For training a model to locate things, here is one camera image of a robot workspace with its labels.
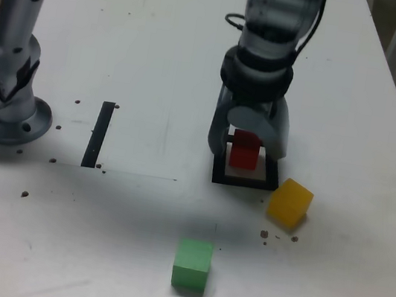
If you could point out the black tape strip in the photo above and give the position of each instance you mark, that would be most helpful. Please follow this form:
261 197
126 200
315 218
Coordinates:
97 136

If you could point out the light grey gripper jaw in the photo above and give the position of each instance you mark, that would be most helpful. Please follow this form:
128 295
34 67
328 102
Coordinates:
251 119

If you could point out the black tape square outline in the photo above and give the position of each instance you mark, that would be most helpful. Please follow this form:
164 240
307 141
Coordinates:
243 182

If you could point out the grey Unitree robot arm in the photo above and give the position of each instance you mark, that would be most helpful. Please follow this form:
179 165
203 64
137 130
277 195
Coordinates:
19 14

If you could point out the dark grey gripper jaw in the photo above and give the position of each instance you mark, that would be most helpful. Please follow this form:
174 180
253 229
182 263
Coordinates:
219 121

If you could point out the green cube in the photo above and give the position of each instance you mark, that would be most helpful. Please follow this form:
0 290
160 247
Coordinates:
192 268

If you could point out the yellow cube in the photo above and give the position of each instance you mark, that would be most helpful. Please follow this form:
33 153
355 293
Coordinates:
289 204

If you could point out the red cube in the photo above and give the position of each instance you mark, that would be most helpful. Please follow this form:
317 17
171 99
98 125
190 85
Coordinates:
244 156

